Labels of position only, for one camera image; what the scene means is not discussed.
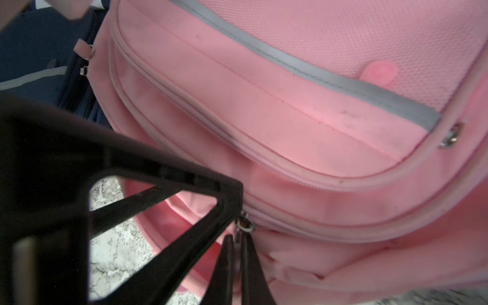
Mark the navy blue backpack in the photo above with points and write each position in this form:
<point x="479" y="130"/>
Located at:
<point x="38" y="61"/>

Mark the pink backpack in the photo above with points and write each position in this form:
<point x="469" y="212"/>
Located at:
<point x="358" y="129"/>

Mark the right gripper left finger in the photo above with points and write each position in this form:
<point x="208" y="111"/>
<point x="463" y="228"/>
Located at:
<point x="220" y="288"/>

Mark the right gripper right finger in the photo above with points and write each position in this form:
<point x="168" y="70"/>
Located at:
<point x="254" y="288"/>

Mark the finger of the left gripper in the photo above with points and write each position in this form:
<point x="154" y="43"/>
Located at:
<point x="70" y="193"/>

